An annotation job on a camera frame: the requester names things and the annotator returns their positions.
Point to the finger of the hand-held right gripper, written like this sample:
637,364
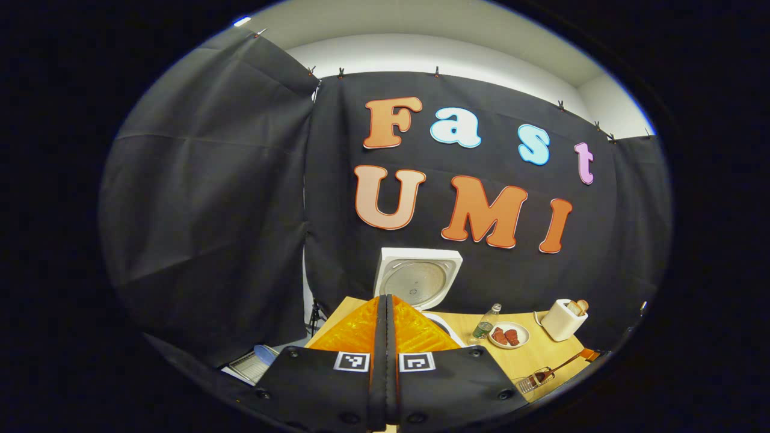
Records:
592,355

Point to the clear plastic water bottle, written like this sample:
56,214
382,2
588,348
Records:
484,328

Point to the white toaster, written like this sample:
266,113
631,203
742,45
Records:
559,325

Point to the black tripod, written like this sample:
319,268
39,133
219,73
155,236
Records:
314,313

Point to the black backdrop cloth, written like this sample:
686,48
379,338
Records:
210,210

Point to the white round plate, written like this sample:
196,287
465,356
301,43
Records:
520,328

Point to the red meat piece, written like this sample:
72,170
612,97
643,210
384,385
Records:
499,335
512,337

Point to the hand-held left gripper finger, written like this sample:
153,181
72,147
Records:
391,373
379,373

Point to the white rice cooker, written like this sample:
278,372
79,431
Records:
418,279

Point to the toasted bread slice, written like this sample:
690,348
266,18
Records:
583,305
574,308

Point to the blue round object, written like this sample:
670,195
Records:
266,352

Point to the dark wooden spoon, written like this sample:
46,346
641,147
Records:
565,365

